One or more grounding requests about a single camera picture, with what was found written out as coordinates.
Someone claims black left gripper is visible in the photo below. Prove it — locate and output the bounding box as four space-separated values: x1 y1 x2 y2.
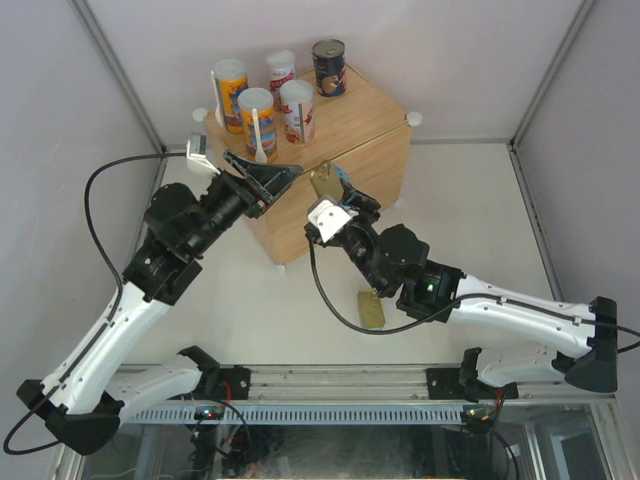
186 151 303 258

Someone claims teal rectangular tin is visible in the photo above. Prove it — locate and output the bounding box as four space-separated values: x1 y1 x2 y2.
310 160 352 203

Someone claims blue rectangular spam tin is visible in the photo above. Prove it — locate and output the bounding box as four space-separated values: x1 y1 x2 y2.
357 289 386 330

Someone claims orange can with white spoon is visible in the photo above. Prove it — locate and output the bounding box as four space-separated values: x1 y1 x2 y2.
238 87 278 163

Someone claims orange tall can with spoon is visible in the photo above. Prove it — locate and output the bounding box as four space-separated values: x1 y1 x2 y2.
211 59 249 134

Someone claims white red tall can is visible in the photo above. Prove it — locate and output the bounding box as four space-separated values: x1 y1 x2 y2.
265 50 296 99

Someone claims silver round tin can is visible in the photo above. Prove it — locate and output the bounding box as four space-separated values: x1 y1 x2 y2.
312 39 346 97

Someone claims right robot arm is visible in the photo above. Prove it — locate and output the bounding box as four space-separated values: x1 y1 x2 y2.
308 185 618 399

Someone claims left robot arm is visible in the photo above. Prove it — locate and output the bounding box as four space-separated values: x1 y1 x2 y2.
17 151 303 455

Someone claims wooden box counter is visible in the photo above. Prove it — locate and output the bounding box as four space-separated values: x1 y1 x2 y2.
203 60 413 265

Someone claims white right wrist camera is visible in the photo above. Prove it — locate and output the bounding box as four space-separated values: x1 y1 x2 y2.
307 195 358 243

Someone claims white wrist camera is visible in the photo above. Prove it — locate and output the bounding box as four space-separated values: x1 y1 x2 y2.
186 133 220 176
307 195 358 243

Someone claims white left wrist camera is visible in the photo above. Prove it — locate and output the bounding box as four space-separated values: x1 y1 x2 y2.
186 133 220 176

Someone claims aluminium frame rail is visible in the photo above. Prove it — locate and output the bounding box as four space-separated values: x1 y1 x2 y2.
114 363 614 401

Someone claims black right base bracket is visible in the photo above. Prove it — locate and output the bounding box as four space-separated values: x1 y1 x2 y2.
426 367 480 402

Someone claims black base bracket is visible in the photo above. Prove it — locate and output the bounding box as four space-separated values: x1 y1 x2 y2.
185 365 251 401
426 367 480 402

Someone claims grey perforated cable tray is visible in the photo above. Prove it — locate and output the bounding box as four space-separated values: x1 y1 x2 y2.
130 403 463 426

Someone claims black left base bracket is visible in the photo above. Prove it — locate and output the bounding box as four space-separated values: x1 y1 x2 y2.
185 365 251 401

